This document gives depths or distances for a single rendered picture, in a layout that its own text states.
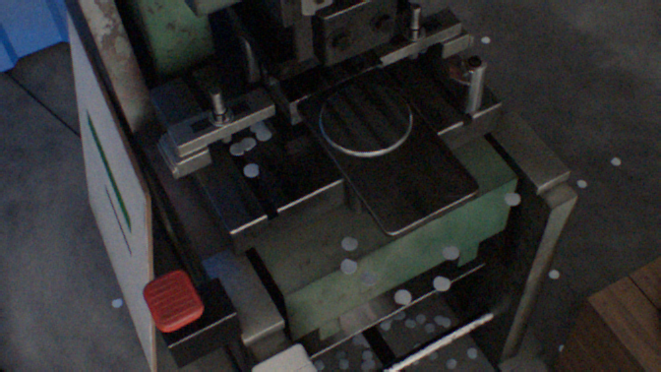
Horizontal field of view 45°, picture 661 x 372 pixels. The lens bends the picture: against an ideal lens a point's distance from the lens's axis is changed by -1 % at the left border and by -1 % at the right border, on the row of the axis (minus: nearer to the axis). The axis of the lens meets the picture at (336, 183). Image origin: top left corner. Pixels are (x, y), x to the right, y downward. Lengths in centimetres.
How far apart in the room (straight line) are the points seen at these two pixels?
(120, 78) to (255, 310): 45
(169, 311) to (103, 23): 50
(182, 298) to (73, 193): 114
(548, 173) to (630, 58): 116
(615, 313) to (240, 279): 67
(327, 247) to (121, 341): 82
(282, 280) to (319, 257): 6
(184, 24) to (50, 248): 92
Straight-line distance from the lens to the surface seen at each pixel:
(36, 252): 202
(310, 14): 94
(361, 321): 143
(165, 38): 123
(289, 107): 111
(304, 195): 109
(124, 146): 135
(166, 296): 98
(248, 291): 110
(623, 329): 145
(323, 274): 110
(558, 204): 122
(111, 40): 129
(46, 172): 215
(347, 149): 104
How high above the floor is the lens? 161
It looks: 55 degrees down
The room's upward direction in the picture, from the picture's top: 3 degrees counter-clockwise
